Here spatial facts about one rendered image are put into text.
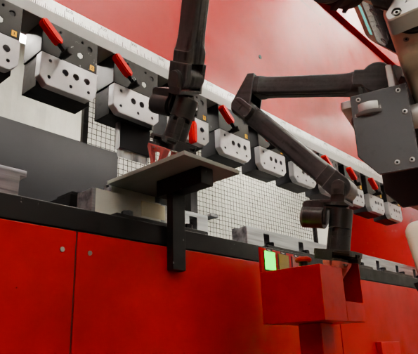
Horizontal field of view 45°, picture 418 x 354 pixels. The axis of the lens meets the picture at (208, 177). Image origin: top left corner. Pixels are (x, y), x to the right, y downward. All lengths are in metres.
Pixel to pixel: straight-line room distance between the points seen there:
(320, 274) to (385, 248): 2.10
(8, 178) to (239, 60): 0.98
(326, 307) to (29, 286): 0.61
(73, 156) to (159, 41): 0.57
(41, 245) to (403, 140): 0.66
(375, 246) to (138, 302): 2.35
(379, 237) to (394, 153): 2.34
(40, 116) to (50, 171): 5.68
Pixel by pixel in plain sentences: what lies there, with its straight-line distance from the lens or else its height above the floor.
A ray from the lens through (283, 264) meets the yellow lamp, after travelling 1.31.
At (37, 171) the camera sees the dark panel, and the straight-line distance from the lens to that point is 1.76.
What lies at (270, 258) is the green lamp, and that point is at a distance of 1.26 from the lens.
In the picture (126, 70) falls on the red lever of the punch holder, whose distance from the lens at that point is 1.31.
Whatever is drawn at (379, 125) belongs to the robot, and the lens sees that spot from 0.95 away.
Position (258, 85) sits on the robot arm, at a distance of 1.47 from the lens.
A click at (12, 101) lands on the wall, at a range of 7.16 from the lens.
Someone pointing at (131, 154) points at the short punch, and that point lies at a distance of 1.33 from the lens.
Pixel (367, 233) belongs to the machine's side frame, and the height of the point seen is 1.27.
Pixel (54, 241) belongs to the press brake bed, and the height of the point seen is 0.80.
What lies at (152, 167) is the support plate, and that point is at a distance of 1.11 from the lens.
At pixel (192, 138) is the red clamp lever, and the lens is 1.40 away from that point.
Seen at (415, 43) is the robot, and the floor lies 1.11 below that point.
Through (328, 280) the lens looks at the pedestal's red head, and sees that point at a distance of 1.17.
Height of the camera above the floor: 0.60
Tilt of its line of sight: 19 degrees up
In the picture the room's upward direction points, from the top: 2 degrees counter-clockwise
